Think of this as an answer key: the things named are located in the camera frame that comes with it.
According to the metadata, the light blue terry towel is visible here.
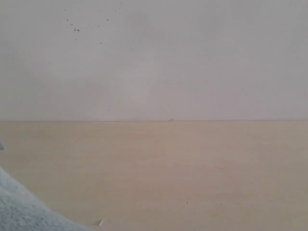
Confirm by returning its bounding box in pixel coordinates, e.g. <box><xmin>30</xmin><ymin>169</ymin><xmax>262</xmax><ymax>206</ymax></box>
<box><xmin>0</xmin><ymin>168</ymin><xmax>90</xmax><ymax>231</ymax></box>

